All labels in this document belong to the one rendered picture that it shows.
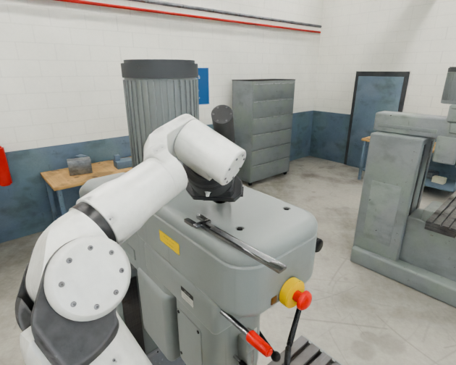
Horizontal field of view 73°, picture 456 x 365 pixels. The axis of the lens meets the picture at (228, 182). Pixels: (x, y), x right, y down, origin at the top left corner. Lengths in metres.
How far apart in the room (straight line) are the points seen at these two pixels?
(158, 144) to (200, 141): 0.07
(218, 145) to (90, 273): 0.25
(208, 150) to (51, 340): 0.29
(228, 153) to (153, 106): 0.39
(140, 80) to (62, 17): 4.15
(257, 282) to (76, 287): 0.35
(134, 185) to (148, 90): 0.45
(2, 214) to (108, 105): 2.04
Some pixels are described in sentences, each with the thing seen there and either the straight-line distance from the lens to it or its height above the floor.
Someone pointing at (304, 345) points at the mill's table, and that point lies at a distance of 1.69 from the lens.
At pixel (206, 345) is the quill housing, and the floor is 1.54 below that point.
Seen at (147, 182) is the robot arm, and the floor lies 2.06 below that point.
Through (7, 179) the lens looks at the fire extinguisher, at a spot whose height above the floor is 0.88.
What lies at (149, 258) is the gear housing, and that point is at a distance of 0.92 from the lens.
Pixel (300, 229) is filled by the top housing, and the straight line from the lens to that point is 0.65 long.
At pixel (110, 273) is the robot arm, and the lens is 0.33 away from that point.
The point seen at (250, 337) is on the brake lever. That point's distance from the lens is 0.66.
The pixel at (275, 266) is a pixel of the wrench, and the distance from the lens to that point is 0.51.
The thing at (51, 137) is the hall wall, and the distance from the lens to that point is 4.89.
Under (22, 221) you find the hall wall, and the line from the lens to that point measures 5.12.
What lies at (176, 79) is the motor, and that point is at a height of 2.16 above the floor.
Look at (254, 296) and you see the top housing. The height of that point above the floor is 1.79.
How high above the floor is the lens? 2.19
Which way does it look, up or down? 20 degrees down
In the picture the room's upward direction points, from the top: straight up
